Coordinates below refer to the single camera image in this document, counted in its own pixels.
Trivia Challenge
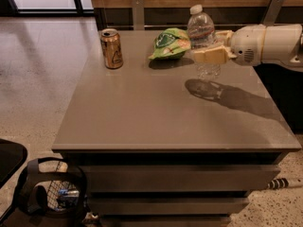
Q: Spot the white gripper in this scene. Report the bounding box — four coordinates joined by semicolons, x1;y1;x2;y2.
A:
192;25;266;66

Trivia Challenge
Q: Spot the clear plastic water bottle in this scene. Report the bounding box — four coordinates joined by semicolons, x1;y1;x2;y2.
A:
187;5;221;81

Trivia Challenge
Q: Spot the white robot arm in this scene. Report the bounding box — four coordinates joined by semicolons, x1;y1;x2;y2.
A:
192;24;303;72

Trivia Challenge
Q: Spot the green chip bag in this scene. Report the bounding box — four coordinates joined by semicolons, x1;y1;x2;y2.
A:
149;27;191;60

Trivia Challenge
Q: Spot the gold soda can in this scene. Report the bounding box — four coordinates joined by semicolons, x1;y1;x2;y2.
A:
100;28;123;69

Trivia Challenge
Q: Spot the grey drawer cabinet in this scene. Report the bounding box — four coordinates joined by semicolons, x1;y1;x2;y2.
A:
53;31;300;227

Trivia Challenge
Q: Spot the black chair seat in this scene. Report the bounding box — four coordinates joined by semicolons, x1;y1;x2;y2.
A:
0;139;27;188

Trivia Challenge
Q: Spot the black mesh bag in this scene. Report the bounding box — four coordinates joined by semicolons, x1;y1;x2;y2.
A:
5;158;87;227

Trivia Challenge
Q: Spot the right metal bracket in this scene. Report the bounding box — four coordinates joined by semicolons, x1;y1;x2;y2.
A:
261;0;285;26

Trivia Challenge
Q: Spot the metal bracket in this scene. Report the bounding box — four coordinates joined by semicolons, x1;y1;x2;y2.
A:
131;0;145;30
261;0;285;26

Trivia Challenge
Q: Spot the left metal bracket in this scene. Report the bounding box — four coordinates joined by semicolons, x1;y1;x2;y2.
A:
131;0;145;30

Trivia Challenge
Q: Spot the striped cable on floor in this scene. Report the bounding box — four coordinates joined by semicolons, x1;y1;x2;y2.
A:
266;177;303;191

